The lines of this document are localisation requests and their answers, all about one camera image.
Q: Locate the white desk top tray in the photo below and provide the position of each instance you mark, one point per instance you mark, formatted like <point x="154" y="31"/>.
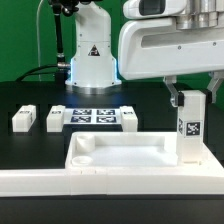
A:
<point x="135" y="151"/>

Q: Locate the white L-shaped fence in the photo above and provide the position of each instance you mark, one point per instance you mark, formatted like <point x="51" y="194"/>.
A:
<point x="111" y="181"/>

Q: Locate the fiducial marker sheet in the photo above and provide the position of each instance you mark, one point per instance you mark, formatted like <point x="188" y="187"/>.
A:
<point x="92" y="116"/>

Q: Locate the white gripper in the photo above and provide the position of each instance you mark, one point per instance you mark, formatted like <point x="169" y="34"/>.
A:
<point x="173" y="37"/>

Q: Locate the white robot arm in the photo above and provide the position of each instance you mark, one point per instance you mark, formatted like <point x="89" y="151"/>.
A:
<point x="93" y="68"/>

